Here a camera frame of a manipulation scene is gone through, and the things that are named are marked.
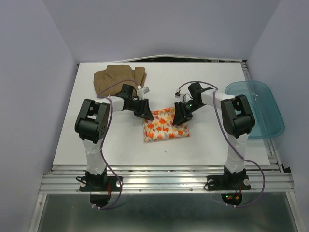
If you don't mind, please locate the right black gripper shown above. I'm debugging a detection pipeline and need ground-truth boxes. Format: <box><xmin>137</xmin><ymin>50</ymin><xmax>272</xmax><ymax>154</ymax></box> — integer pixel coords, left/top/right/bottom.
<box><xmin>172</xmin><ymin>99</ymin><xmax>205</xmax><ymax>125</ymax></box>

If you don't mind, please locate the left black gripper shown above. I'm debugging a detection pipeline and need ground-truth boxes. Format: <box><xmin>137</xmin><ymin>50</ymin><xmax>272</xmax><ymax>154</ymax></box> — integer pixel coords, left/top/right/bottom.
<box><xmin>128</xmin><ymin>98</ymin><xmax>154</xmax><ymax>119</ymax></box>

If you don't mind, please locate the orange floral skirt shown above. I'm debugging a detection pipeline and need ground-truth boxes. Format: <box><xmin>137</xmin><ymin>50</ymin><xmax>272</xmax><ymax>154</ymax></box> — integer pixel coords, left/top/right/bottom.
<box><xmin>142</xmin><ymin>107</ymin><xmax>190</xmax><ymax>142</ymax></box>

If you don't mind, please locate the brown pleated skirt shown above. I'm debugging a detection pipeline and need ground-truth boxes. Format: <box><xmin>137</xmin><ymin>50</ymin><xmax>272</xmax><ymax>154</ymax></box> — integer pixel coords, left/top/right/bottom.
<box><xmin>93</xmin><ymin>65</ymin><xmax>147</xmax><ymax>97</ymax></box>

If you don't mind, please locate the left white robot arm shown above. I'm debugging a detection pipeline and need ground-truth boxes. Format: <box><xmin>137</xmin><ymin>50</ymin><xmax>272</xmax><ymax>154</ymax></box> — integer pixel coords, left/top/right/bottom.
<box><xmin>74</xmin><ymin>84</ymin><xmax>154</xmax><ymax>190</ymax></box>

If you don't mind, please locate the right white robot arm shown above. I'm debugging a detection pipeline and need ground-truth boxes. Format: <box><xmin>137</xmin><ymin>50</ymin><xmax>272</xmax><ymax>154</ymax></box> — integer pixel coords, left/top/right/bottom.
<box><xmin>172</xmin><ymin>81</ymin><xmax>255</xmax><ymax>189</ymax></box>

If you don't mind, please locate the blue plastic basket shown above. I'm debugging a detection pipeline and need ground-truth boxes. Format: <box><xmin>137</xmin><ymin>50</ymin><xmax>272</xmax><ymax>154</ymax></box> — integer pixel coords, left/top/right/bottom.
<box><xmin>225</xmin><ymin>81</ymin><xmax>285</xmax><ymax>139</ymax></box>

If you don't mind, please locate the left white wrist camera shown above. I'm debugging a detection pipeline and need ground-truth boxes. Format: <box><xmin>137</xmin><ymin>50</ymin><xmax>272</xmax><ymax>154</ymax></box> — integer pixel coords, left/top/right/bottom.
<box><xmin>137</xmin><ymin>85</ymin><xmax>150</xmax><ymax>100</ymax></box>

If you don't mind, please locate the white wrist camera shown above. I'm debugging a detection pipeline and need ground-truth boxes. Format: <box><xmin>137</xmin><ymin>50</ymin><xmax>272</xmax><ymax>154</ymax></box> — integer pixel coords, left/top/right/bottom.
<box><xmin>174</xmin><ymin>89</ymin><xmax>185</xmax><ymax>101</ymax></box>
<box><xmin>137</xmin><ymin>85</ymin><xmax>150</xmax><ymax>100</ymax></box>

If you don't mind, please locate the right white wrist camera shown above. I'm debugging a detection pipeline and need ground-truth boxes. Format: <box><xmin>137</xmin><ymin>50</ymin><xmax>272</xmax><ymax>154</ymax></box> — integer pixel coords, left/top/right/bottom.
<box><xmin>174</xmin><ymin>89</ymin><xmax>185</xmax><ymax>101</ymax></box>

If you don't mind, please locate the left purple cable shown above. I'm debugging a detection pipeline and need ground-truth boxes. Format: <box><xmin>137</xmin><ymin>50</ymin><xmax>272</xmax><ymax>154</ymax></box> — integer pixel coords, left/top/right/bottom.
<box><xmin>91</xmin><ymin>79</ymin><xmax>143</xmax><ymax>210</ymax></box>

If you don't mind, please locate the purple cable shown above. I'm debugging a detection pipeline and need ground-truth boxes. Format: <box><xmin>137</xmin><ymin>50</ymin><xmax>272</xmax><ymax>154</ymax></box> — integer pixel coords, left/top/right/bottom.
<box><xmin>175</xmin><ymin>81</ymin><xmax>266</xmax><ymax>208</ymax></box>
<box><xmin>91</xmin><ymin>79</ymin><xmax>143</xmax><ymax>210</ymax></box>

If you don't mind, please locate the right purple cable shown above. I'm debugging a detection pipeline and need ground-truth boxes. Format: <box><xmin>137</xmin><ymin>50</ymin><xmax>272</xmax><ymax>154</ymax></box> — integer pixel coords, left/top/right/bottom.
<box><xmin>175</xmin><ymin>81</ymin><xmax>266</xmax><ymax>208</ymax></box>

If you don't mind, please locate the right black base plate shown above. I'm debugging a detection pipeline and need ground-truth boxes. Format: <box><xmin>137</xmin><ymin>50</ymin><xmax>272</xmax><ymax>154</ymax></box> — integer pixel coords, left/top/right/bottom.
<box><xmin>204</xmin><ymin>175</ymin><xmax>251</xmax><ymax>207</ymax></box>

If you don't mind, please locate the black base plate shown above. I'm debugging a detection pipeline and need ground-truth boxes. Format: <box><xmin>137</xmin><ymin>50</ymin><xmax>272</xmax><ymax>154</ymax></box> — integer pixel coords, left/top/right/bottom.
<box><xmin>204</xmin><ymin>175</ymin><xmax>251</xmax><ymax>207</ymax></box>
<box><xmin>75</xmin><ymin>175</ymin><xmax>123</xmax><ymax>210</ymax></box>

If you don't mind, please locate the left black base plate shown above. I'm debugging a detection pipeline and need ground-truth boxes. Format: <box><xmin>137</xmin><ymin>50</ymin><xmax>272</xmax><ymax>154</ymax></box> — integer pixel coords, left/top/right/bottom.
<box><xmin>75</xmin><ymin>175</ymin><xmax>123</xmax><ymax>210</ymax></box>

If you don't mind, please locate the aluminium rail frame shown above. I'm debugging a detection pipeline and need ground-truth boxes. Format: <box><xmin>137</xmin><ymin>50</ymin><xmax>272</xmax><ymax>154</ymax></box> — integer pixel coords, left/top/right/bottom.
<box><xmin>29</xmin><ymin>139</ymin><xmax>306</xmax><ymax>232</ymax></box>

